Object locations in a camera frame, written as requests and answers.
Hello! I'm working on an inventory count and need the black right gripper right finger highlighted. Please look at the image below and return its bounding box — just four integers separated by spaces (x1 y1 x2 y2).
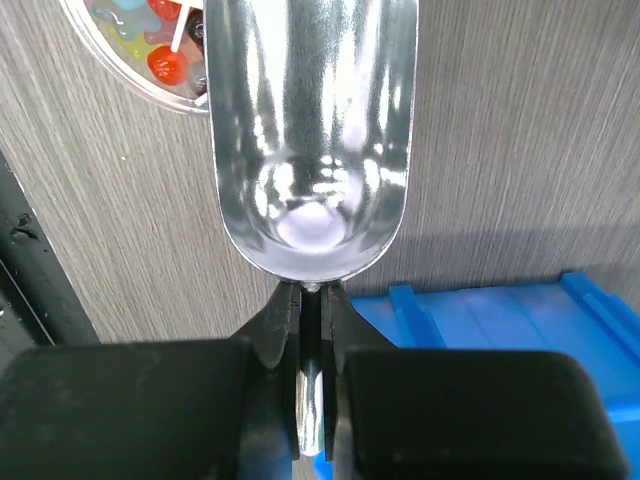
319 280 631 480

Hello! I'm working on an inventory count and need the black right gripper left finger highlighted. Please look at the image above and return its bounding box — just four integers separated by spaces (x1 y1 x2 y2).
1 282 300 479

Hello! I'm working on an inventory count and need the silver metal scoop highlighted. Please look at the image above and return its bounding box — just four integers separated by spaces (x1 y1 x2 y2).
204 1 419 458

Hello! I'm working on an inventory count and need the clear plastic jar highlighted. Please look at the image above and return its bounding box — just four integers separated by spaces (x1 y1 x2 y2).
61 0 208 115

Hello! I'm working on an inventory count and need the blue plastic bin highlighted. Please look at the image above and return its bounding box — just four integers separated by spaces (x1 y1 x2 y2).
292 270 640 480

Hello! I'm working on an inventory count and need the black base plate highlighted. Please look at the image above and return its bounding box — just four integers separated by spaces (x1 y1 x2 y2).
1 159 100 366

